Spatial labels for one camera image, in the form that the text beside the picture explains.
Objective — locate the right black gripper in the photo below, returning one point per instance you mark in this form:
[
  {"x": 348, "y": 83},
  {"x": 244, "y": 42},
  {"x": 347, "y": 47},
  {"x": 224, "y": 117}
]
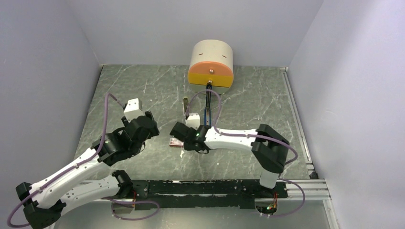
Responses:
[{"x": 186, "y": 147}]

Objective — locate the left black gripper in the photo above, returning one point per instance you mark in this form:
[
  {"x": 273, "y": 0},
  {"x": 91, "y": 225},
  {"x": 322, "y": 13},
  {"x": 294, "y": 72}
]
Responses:
[{"x": 154, "y": 130}]

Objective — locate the red white staple box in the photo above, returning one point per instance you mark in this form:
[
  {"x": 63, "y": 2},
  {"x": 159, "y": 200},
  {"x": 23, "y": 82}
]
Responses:
[{"x": 174, "y": 142}]

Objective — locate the beige white stapler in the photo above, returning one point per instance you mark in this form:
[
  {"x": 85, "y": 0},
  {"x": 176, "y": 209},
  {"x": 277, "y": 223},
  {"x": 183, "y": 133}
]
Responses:
[{"x": 185, "y": 107}]

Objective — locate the blue black stapler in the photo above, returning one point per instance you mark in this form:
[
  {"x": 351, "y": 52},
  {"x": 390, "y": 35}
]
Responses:
[{"x": 207, "y": 110}]

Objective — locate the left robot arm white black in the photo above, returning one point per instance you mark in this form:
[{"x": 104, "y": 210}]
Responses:
[{"x": 44, "y": 202}]

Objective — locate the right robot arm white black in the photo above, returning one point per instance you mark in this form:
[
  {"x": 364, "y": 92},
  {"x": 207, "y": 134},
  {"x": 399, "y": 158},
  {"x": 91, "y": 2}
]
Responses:
[{"x": 267, "y": 145}]

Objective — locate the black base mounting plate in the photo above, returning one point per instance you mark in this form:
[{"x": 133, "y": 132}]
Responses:
[{"x": 240, "y": 193}]

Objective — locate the beige mini drawer cabinet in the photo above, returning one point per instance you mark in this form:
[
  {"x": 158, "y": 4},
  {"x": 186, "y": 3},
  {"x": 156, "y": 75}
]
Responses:
[{"x": 211, "y": 63}]

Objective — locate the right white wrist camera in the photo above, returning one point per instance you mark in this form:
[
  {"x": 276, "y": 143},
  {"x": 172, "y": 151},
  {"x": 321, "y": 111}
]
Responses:
[{"x": 193, "y": 120}]

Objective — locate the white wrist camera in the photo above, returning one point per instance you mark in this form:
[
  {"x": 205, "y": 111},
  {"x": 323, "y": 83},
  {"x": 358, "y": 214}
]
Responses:
[
  {"x": 133, "y": 109},
  {"x": 193, "y": 120}
]

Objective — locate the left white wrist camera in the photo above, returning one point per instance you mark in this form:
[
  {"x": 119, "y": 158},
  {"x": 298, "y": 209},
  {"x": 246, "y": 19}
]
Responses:
[{"x": 133, "y": 109}]

